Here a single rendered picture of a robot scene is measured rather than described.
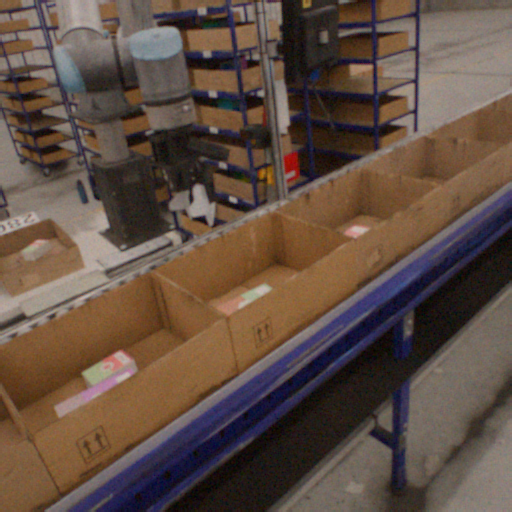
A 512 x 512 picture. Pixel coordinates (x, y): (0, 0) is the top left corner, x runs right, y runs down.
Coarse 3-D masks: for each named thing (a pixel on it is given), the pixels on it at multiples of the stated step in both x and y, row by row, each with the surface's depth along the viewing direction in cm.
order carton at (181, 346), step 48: (144, 288) 115; (48, 336) 102; (96, 336) 110; (144, 336) 119; (192, 336) 111; (0, 384) 85; (48, 384) 105; (144, 384) 85; (192, 384) 93; (48, 432) 76; (96, 432) 82; (144, 432) 89
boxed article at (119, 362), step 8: (120, 352) 108; (104, 360) 107; (112, 360) 106; (120, 360) 106; (128, 360) 106; (96, 368) 104; (104, 368) 104; (112, 368) 104; (120, 368) 104; (128, 368) 105; (136, 368) 107; (88, 376) 103; (96, 376) 102; (104, 376) 102; (112, 376) 103; (88, 384) 103; (96, 384) 101
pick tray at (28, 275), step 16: (32, 224) 205; (48, 224) 209; (0, 240) 199; (16, 240) 203; (32, 240) 207; (48, 240) 211; (64, 240) 200; (0, 256) 201; (16, 256) 200; (64, 256) 179; (80, 256) 183; (0, 272) 169; (16, 272) 170; (32, 272) 174; (48, 272) 177; (64, 272) 181; (16, 288) 172; (32, 288) 176
